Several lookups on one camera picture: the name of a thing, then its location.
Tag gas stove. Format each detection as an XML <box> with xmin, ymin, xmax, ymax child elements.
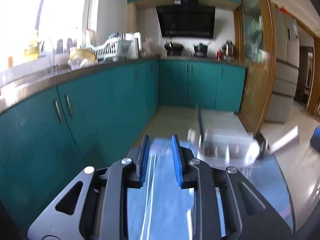
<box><xmin>164</xmin><ymin>52</ymin><xmax>213</xmax><ymax>58</ymax></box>

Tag silver refrigerator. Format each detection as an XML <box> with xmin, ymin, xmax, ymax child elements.
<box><xmin>265</xmin><ymin>4</ymin><xmax>300</xmax><ymax>124</ymax></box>

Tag clear plastic bag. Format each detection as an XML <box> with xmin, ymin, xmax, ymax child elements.
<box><xmin>141</xmin><ymin>37</ymin><xmax>157</xmax><ymax>58</ymax></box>

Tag teal lower cabinets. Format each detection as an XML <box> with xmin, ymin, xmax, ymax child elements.
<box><xmin>0</xmin><ymin>59</ymin><xmax>247</xmax><ymax>230</ymax></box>

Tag blue striped table cloth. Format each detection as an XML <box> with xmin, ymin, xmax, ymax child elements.
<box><xmin>125</xmin><ymin>137</ymin><xmax>294</xmax><ymax>240</ymax></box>

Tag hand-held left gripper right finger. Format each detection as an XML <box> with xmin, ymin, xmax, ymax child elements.
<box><xmin>171</xmin><ymin>134</ymin><xmax>293</xmax><ymax>240</ymax></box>

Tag brown and silver chopstick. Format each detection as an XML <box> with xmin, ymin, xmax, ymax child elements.
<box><xmin>257</xmin><ymin>126</ymin><xmax>300</xmax><ymax>160</ymax></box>

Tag kitchen window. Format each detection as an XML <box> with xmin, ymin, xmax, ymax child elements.
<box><xmin>0</xmin><ymin>0</ymin><xmax>96</xmax><ymax>68</ymax></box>

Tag kitchen countertop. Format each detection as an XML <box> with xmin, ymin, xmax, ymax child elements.
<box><xmin>0</xmin><ymin>56</ymin><xmax>247</xmax><ymax>115</ymax></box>

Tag yellow bottle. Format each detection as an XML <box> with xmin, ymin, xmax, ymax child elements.
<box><xmin>24</xmin><ymin>36</ymin><xmax>39</xmax><ymax>61</ymax></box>

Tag black wok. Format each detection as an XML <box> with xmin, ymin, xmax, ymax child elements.
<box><xmin>164</xmin><ymin>39</ymin><xmax>184</xmax><ymax>55</ymax></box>

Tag black cooking pot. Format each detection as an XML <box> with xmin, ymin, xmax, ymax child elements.
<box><xmin>194</xmin><ymin>42</ymin><xmax>209</xmax><ymax>57</ymax></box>

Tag wooden-framed glass sliding door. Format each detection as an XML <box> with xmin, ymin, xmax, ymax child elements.
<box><xmin>234</xmin><ymin>0</ymin><xmax>277</xmax><ymax>140</ymax></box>

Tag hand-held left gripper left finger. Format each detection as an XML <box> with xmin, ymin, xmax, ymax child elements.
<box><xmin>27</xmin><ymin>134</ymin><xmax>151</xmax><ymax>240</ymax></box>

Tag yellow basin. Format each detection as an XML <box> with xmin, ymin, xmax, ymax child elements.
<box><xmin>68</xmin><ymin>47</ymin><xmax>98</xmax><ymax>69</ymax></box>

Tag orange bottle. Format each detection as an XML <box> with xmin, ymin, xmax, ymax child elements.
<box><xmin>7</xmin><ymin>46</ymin><xmax>14</xmax><ymax>68</ymax></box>

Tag white kitchen appliance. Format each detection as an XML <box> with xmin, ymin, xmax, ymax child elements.
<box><xmin>125</xmin><ymin>32</ymin><xmax>142</xmax><ymax>60</ymax></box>

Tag steel kitchen faucet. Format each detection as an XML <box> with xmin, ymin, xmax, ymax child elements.
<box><xmin>41</xmin><ymin>38</ymin><xmax>59</xmax><ymax>72</ymax></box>

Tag white plastic utensil basket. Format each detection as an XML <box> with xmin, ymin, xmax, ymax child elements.
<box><xmin>197</xmin><ymin>109</ymin><xmax>262</xmax><ymax>167</ymax></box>

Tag white dish rack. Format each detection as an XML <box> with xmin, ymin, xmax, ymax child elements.
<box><xmin>87</xmin><ymin>33</ymin><xmax>132</xmax><ymax>59</ymax></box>

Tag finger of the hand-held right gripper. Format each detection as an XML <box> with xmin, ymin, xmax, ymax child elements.
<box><xmin>311</xmin><ymin>127</ymin><xmax>320</xmax><ymax>153</ymax></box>

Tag black range hood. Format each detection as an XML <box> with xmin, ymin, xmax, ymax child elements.
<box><xmin>155</xmin><ymin>0</ymin><xmax>216</xmax><ymax>40</ymax></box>

